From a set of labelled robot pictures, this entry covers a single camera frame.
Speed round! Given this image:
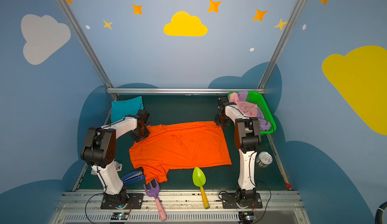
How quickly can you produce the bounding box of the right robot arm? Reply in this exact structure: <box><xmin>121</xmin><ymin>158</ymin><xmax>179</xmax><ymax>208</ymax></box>
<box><xmin>215</xmin><ymin>97</ymin><xmax>262</xmax><ymax>208</ymax></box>

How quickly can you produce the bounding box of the right green circuit board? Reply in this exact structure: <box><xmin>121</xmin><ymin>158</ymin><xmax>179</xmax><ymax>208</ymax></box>
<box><xmin>238</xmin><ymin>212</ymin><xmax>255</xmax><ymax>224</ymax></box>

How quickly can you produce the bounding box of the folded teal t shirt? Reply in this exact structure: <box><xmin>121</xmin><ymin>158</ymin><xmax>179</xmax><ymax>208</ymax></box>
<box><xmin>110</xmin><ymin>96</ymin><xmax>144</xmax><ymax>122</ymax></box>

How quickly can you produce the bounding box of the silver tin can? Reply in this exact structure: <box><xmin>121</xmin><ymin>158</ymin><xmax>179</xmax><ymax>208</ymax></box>
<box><xmin>256</xmin><ymin>151</ymin><xmax>273</xmax><ymax>168</ymax></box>

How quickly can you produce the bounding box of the aluminium frame post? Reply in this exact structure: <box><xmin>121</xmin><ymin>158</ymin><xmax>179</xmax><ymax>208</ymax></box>
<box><xmin>55</xmin><ymin>0</ymin><xmax>113</xmax><ymax>90</ymax></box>
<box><xmin>254</xmin><ymin>0</ymin><xmax>307</xmax><ymax>94</ymax></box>

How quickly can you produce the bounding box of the green plastic basket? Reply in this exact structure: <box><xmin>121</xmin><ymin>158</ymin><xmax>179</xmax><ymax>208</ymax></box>
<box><xmin>227</xmin><ymin>91</ymin><xmax>277</xmax><ymax>135</ymax></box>

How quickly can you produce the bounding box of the left green circuit board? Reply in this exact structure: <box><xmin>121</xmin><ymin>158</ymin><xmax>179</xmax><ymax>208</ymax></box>
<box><xmin>110</xmin><ymin>213</ymin><xmax>129</xmax><ymax>221</ymax></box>

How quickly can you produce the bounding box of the purple t shirt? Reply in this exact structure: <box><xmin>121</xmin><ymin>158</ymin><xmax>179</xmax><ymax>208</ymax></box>
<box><xmin>256</xmin><ymin>104</ymin><xmax>271</xmax><ymax>131</ymax></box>

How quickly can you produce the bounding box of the aluminium back frame rail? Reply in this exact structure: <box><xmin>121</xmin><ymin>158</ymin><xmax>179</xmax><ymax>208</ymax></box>
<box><xmin>106</xmin><ymin>88</ymin><xmax>265</xmax><ymax>95</ymax></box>

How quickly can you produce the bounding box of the pink t shirt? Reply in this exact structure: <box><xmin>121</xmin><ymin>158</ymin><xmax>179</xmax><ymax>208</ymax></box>
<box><xmin>229</xmin><ymin>91</ymin><xmax>259</xmax><ymax>117</ymax></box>

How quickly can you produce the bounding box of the aluminium right frame post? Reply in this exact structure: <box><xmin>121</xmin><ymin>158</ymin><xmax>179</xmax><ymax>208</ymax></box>
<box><xmin>254</xmin><ymin>0</ymin><xmax>307</xmax><ymax>94</ymax></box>

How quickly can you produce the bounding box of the green circuit board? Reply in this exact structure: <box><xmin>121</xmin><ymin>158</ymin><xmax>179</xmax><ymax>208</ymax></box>
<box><xmin>238</xmin><ymin>212</ymin><xmax>255</xmax><ymax>224</ymax></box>
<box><xmin>110</xmin><ymin>213</ymin><xmax>129</xmax><ymax>221</ymax></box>

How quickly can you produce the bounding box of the aluminium left frame post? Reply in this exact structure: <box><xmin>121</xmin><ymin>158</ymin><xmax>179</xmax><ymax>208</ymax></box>
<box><xmin>55</xmin><ymin>0</ymin><xmax>113</xmax><ymax>90</ymax></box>

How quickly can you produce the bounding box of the front aluminium mounting rail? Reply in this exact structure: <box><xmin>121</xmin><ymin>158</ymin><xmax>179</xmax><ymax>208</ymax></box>
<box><xmin>49</xmin><ymin>190</ymin><xmax>310</xmax><ymax>224</ymax></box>

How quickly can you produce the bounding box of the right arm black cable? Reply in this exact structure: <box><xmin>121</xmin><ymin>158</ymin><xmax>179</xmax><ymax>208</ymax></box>
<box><xmin>247</xmin><ymin>151</ymin><xmax>272</xmax><ymax>224</ymax></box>

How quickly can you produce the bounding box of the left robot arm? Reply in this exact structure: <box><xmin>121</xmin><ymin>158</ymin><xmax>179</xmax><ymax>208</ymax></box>
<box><xmin>80</xmin><ymin>110</ymin><xmax>150</xmax><ymax>209</ymax></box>

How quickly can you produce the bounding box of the green toy shovel yellow handle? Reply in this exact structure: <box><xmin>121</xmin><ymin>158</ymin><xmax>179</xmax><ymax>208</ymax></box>
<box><xmin>192</xmin><ymin>167</ymin><xmax>210</xmax><ymax>209</ymax></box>

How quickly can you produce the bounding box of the purple toy rake pink handle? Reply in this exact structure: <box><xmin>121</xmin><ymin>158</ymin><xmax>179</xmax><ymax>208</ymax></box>
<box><xmin>143</xmin><ymin>179</ymin><xmax>167</xmax><ymax>222</ymax></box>

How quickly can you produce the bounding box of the blue stapler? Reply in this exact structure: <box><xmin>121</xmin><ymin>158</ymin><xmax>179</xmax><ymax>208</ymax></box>
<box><xmin>121</xmin><ymin>169</ymin><xmax>145</xmax><ymax>185</ymax></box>

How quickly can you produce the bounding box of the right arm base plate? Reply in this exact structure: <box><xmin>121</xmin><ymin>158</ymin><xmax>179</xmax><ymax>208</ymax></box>
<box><xmin>218</xmin><ymin>191</ymin><xmax>263</xmax><ymax>209</ymax></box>

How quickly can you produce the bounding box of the orange t shirt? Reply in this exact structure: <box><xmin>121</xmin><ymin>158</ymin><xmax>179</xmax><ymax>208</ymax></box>
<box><xmin>129</xmin><ymin>121</ymin><xmax>232</xmax><ymax>183</ymax></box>

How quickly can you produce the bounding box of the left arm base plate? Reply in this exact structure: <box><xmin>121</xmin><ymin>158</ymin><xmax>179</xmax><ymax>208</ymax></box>
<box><xmin>100</xmin><ymin>193</ymin><xmax>144</xmax><ymax>210</ymax></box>

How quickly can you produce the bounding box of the grey stapler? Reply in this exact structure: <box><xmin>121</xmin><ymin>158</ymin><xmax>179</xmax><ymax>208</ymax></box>
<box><xmin>91</xmin><ymin>161</ymin><xmax>123</xmax><ymax>176</ymax></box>

